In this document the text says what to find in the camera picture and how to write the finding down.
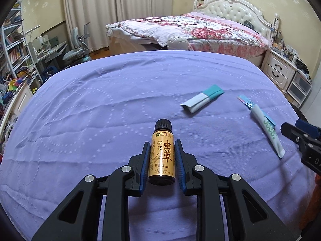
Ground white green tube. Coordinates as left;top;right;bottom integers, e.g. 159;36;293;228
251;104;286;159

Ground blue sachet packet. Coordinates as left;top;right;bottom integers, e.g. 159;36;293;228
237;95;276;128

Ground amber medicine bottle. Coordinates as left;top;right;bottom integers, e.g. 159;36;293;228
148;119;176;186

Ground teal white small box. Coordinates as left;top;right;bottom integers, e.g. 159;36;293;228
181;85;224;114

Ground clear plastic drawer unit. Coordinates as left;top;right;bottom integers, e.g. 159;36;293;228
285;70;312;109

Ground white nightstand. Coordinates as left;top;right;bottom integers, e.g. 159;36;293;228
261;49;297;94

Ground purple bedspread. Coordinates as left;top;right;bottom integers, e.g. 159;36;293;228
1;51;315;240

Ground white tufted headboard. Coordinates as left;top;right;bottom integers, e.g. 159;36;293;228
193;0;280;39

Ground floral quilt bed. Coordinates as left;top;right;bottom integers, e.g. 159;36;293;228
106;12;271;59

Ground study desk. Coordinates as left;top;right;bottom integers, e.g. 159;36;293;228
27;41;67;76

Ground grey desk chair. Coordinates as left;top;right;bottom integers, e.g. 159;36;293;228
63;22;91;67

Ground white bookshelf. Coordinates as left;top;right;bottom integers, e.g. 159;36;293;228
1;0;43;91

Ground beige curtains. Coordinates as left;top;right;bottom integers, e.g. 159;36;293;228
63;0;173;50

